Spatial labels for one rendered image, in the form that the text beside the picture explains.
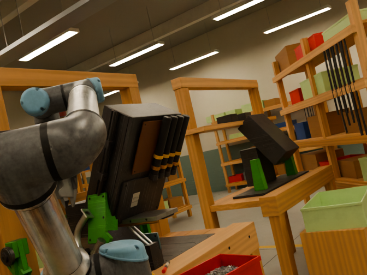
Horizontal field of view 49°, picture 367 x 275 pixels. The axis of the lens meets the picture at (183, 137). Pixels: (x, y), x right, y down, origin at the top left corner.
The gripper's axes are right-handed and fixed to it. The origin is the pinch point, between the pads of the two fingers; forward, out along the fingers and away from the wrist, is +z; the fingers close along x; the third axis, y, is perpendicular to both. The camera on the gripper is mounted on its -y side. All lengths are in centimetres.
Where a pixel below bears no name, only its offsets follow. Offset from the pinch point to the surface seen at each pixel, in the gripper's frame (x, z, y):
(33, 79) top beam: -66, -59, -44
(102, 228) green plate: -30, 17, -37
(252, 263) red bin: 28, 38, -53
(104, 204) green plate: -28.6, 6.8, -39.2
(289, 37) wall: -214, -235, -932
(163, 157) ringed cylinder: -12, -7, -65
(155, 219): -11, 17, -49
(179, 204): -412, 98, -591
